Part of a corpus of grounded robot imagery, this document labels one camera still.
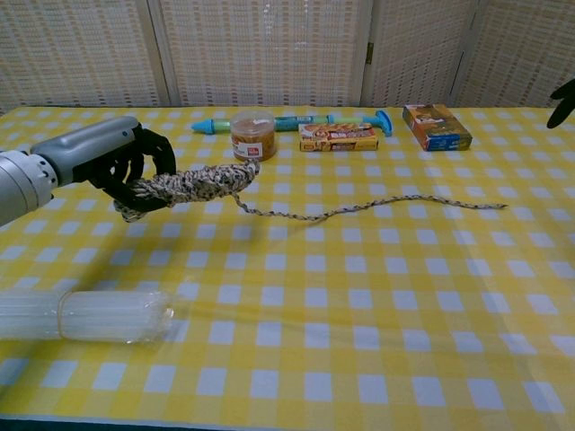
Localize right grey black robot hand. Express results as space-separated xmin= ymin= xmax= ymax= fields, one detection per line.
xmin=546 ymin=77 xmax=575 ymax=130

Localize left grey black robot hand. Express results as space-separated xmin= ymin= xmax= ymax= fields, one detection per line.
xmin=30 ymin=115 xmax=178 ymax=213

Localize beige black braided rope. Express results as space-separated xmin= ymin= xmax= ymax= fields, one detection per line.
xmin=114 ymin=160 xmax=509 ymax=224

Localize blue green toy water pump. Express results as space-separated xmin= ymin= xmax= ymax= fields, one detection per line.
xmin=191 ymin=110 xmax=394 ymax=138

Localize orange blue cardboard box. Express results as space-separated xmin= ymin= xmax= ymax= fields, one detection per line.
xmin=402 ymin=103 xmax=473 ymax=153

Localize round clear jar orange contents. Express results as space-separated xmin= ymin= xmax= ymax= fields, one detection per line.
xmin=229 ymin=110 xmax=279 ymax=163

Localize thin yellow rubber band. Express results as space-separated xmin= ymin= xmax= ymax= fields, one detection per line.
xmin=56 ymin=290 xmax=75 ymax=339

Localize clear straw bundle in bag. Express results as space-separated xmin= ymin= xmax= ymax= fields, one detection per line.
xmin=0 ymin=288 xmax=178 ymax=346

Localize beige woven folding screen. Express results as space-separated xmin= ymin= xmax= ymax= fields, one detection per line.
xmin=0 ymin=0 xmax=575 ymax=110

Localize long yellow red box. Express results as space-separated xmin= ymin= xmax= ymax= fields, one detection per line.
xmin=298 ymin=122 xmax=379 ymax=153

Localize yellow white checkered tablecloth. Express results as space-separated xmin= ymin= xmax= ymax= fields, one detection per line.
xmin=0 ymin=105 xmax=575 ymax=427

